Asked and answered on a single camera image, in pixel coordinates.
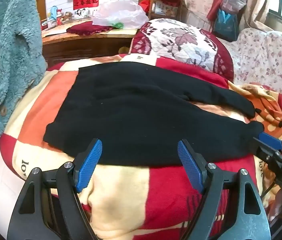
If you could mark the checked fleece blanket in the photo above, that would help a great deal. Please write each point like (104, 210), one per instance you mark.
(121, 195)

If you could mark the dark red cloth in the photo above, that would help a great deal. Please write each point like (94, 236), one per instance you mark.
(86, 28)

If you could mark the clear plastic bag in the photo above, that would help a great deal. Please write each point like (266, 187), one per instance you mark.
(121, 13)

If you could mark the blue bag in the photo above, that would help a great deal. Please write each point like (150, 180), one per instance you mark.
(224, 26)

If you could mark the wooden cabinet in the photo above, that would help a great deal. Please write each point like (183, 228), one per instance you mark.
(86, 45)

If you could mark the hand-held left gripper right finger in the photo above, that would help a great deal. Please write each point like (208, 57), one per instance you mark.
(189, 167)

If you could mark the floral sofa cover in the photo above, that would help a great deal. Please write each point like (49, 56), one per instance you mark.
(268, 65)

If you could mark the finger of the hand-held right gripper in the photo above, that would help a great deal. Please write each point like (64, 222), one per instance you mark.
(269, 140)

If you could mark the photo frame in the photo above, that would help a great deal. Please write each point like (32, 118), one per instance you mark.
(81, 13)

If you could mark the black pants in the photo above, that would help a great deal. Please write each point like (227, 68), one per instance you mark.
(141, 115)

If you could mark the beige curtain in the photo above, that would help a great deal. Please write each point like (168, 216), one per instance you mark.
(258, 5)

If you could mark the floral quilted cushion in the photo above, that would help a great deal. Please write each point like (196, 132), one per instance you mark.
(181, 42)

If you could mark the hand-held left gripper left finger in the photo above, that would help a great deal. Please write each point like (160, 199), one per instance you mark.
(89, 166)

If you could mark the green object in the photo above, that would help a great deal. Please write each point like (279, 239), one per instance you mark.
(118, 25)

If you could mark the teal fluffy jacket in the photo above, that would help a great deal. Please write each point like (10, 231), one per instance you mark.
(8, 62)

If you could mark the wooden chair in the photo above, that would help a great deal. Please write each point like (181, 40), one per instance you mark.
(166, 2)

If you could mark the clear plastic container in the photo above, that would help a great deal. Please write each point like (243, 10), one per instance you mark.
(233, 2)

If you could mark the red banner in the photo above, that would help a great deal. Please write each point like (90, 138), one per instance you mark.
(85, 3)

